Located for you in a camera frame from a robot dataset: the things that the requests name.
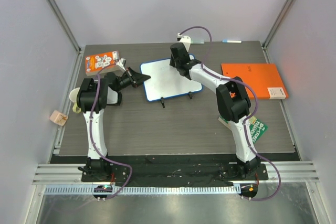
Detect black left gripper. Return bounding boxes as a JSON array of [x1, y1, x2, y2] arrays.
[[115, 68, 150, 92]]

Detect blue framed whiteboard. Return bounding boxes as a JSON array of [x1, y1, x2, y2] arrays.
[[140, 58, 203, 102]]

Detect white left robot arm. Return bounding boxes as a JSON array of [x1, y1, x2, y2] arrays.
[[77, 68, 151, 182]]

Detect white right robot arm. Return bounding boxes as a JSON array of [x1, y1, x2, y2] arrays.
[[170, 42, 260, 179]]

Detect black left whiteboard stand foot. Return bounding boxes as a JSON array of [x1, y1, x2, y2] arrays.
[[160, 97, 165, 108]]

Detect green marker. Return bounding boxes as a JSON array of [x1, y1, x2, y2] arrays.
[[191, 40, 205, 45]]

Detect orange illustrated book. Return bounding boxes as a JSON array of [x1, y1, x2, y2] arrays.
[[85, 51, 121, 76]]

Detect blue marker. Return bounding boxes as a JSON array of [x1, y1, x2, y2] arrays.
[[222, 40, 242, 44]]

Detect light green mug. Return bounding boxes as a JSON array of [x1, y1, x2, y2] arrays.
[[69, 87, 81, 114]]

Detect orange notebook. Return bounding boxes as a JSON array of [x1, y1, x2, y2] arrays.
[[221, 63, 289, 100]]

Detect pink wooden block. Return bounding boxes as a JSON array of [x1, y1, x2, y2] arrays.
[[49, 110, 68, 126]]

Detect green book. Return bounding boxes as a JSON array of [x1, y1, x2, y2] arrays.
[[218, 115, 269, 145]]

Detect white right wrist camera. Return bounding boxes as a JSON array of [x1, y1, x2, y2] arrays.
[[176, 33, 192, 52]]

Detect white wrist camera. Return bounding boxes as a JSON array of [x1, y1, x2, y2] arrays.
[[115, 58, 126, 72], [176, 33, 192, 52]]

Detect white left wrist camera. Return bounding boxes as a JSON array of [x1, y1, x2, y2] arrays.
[[115, 58, 126, 72]]

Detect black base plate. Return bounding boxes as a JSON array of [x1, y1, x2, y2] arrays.
[[80, 163, 268, 183]]

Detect perforated cable duct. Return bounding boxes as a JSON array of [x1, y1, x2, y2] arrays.
[[45, 184, 241, 196]]

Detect aluminium front rail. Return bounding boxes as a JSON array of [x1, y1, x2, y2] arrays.
[[33, 161, 320, 185]]

